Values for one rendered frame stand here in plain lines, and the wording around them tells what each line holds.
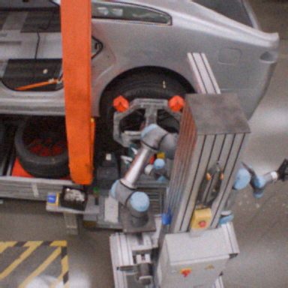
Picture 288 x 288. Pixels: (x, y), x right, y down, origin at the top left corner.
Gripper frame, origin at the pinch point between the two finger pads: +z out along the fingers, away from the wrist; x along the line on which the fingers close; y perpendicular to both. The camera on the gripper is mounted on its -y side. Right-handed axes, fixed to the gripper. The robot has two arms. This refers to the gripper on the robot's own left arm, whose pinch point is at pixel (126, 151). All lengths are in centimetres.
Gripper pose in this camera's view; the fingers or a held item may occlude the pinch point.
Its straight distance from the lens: 323.2
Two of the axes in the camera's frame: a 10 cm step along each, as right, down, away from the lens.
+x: 6.4, -5.5, 5.4
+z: -7.7, -5.1, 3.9
